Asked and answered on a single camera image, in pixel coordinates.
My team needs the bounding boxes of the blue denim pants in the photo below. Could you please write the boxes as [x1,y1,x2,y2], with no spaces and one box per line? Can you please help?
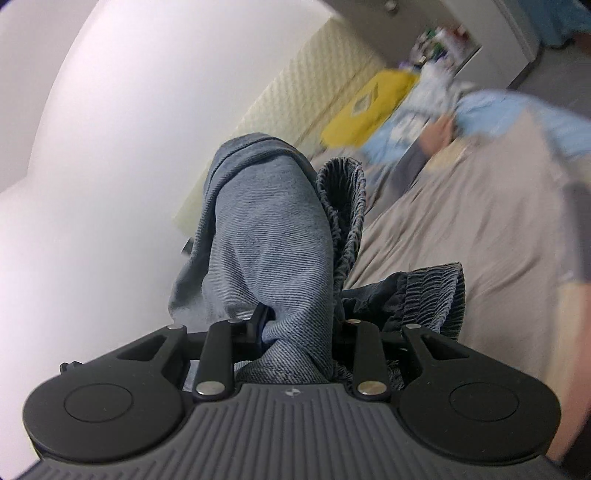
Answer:
[168,132,467,386]

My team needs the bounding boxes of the clutter of small bottles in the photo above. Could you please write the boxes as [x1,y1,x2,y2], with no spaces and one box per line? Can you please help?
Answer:
[406,25,481,75]

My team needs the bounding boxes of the grey wall cabinet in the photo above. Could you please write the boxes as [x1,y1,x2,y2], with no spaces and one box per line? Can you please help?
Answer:
[323,0,541,88]

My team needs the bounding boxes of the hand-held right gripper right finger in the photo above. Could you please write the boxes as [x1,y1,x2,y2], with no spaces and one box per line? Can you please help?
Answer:
[332,318,485,401]

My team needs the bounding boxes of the white patterned cloth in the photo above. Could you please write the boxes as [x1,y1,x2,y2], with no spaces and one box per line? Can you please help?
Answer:
[392,65,467,134]

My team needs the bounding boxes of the yellow pillow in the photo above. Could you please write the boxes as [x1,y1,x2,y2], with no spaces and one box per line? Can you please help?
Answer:
[321,69,421,148]

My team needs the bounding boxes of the cream quilted headboard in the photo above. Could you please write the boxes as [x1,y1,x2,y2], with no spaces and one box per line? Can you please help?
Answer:
[173,18,389,236]

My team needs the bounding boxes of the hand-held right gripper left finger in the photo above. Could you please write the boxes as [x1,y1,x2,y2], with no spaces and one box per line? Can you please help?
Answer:
[117,302,273,401]

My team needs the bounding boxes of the blue cloth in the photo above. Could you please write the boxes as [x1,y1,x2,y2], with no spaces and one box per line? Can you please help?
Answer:
[538,0,591,49]

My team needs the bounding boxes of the grey patchwork quilt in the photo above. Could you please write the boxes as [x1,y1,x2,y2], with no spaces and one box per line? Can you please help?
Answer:
[344,83,591,462]

